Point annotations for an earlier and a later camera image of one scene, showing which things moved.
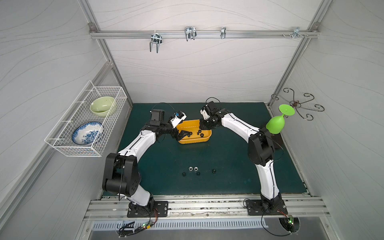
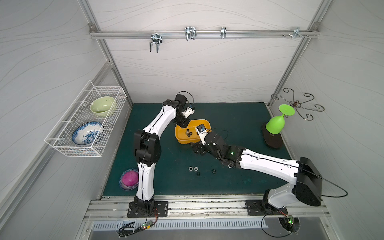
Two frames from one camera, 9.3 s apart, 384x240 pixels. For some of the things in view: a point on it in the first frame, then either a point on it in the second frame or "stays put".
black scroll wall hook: [318, 107] stays put
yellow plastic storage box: [197, 135] stays put
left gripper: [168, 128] → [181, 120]
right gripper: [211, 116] → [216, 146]
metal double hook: [157, 38] stays put
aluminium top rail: [201, 34] stays put
